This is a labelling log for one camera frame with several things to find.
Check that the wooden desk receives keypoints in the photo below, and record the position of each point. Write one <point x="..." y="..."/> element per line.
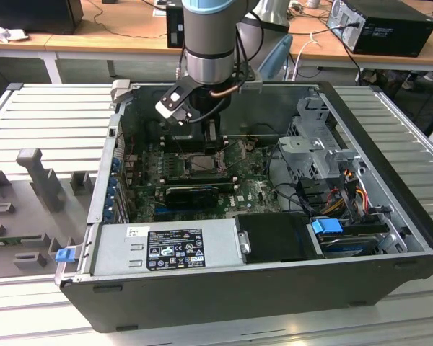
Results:
<point x="130" y="43"/>

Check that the silver coin battery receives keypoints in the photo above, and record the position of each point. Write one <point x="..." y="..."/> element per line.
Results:
<point x="251" y="144"/>

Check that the crumpled white paper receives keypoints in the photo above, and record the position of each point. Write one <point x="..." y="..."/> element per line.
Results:
<point x="7" y="34"/>

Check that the pale wrist camera mount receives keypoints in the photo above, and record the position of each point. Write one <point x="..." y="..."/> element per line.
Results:
<point x="250" y="82"/>

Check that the pale blue chair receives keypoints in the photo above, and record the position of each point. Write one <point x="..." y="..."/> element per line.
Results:
<point x="276" y="54"/>

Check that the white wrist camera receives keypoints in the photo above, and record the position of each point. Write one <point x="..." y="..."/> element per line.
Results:
<point x="171" y="99"/>

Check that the grey power supply unit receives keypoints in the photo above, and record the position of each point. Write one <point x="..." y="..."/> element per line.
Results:
<point x="112" y="252"/>

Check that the large black box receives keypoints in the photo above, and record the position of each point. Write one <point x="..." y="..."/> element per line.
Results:
<point x="32" y="16"/>

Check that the black open PC case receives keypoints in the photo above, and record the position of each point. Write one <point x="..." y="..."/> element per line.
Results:
<point x="202" y="299"/>

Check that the black plastic shroud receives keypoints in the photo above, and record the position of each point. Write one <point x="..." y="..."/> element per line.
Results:
<point x="274" y="238"/>

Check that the small black computer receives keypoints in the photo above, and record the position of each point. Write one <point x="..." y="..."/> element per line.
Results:
<point x="174" y="25"/>

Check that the black desktop computer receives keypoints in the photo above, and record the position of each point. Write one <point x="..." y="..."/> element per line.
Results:
<point x="393" y="32"/>

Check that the green motherboard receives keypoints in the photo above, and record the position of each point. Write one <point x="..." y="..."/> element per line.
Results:
<point x="249" y="191"/>

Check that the blue plastic latch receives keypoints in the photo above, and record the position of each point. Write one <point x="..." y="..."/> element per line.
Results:
<point x="64" y="256"/>

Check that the grey plastic case latch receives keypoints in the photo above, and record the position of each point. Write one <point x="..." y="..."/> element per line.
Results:
<point x="120" y="90"/>

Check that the hard disk in blue carrier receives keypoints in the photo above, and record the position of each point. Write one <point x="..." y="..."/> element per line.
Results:
<point x="324" y="227"/>

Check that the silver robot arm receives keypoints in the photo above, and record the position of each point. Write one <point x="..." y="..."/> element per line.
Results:
<point x="209" y="36"/>

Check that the grey parts rack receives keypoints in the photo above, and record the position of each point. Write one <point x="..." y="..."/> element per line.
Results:
<point x="32" y="223"/>

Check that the black graphics card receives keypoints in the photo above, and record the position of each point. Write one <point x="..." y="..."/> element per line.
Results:
<point x="191" y="196"/>

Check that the silver metal drive cage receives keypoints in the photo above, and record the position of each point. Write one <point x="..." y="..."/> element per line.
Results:
<point x="310" y="144"/>

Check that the CPU socket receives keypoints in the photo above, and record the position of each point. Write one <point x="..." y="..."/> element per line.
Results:
<point x="186" y="166"/>

